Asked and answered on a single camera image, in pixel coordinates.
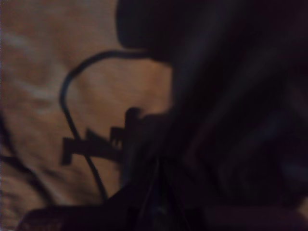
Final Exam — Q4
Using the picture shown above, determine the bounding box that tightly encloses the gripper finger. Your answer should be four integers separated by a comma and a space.
101, 157, 158, 211
156, 158, 203, 212

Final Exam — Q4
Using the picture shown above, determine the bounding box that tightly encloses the olive green underwear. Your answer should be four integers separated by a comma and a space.
0, 0, 308, 212

